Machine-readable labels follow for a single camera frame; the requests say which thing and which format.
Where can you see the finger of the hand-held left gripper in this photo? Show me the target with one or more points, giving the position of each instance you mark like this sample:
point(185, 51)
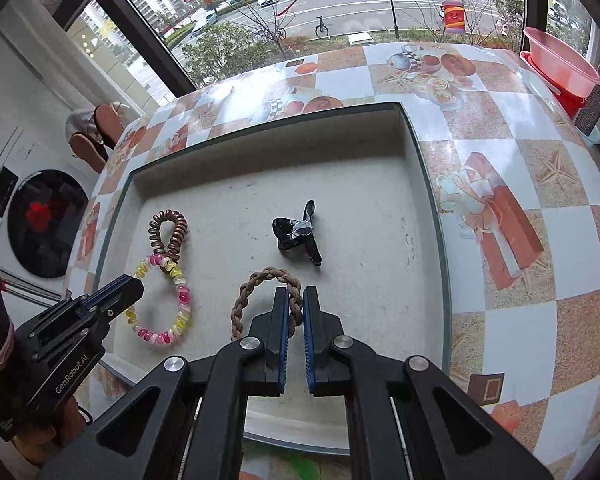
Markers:
point(127, 300)
point(107, 287)

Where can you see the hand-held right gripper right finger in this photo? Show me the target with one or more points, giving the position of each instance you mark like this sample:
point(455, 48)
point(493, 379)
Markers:
point(309, 345)

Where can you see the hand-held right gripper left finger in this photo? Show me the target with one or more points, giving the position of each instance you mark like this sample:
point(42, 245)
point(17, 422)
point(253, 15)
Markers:
point(282, 345)

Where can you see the grey shallow tray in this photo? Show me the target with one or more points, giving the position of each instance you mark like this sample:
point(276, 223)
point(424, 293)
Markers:
point(355, 260)

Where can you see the white washing machine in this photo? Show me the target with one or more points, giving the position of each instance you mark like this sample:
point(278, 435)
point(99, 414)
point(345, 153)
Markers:
point(55, 252)

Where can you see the black hair claw clip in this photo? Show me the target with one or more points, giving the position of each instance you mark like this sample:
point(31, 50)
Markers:
point(285, 234)

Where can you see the brown slipper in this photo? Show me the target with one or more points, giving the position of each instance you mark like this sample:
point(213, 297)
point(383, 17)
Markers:
point(89, 152)
point(109, 125)

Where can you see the grey cloth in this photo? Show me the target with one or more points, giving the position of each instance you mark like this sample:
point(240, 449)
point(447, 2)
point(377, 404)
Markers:
point(80, 119)

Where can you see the patterned checkered tablecloth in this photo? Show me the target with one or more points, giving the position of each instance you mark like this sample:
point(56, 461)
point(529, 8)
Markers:
point(530, 170)

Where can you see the parked bicycle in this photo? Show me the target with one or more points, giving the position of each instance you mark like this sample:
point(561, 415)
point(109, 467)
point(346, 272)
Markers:
point(321, 29)

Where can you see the red plastic bucket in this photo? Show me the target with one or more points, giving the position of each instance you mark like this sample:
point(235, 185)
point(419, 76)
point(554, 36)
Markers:
point(568, 105)

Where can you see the red firecracker window sticker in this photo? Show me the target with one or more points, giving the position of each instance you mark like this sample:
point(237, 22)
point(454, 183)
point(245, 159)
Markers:
point(453, 15)

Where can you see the dark grey textured mat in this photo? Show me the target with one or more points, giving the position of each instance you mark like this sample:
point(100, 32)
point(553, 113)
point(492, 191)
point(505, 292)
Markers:
point(594, 107)

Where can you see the pink plastic basin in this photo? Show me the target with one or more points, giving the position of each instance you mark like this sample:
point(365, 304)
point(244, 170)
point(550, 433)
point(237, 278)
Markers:
point(560, 66)

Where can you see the black street lamp post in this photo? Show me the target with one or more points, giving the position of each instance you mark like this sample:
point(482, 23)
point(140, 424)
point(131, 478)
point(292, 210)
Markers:
point(392, 10)

